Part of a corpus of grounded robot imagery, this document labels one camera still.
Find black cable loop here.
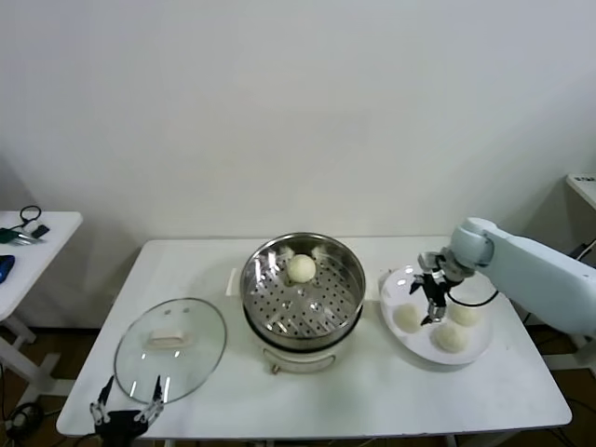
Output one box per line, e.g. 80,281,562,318
8,206,43,233

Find floor cables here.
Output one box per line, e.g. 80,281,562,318
0,400,47,442

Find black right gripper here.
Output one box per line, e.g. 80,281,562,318
408,267,455,326

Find glass lid with cream handle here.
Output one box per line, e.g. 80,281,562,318
114,297,228,404

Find white steamed baozi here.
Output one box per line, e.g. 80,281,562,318
393,304,420,334
285,253,317,285
447,302,481,327
432,323,468,354

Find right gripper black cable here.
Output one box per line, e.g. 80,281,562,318
445,287,500,309

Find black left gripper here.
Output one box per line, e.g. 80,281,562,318
88,374,164,447

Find perforated steel steamer basket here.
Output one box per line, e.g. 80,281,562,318
226,232,379,340

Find white steamer pot with tiers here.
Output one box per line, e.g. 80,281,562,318
241,300,376,376

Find white oval plate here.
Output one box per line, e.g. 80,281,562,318
379,264,493,367

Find white side table with label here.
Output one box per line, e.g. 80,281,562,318
542,172,596,372

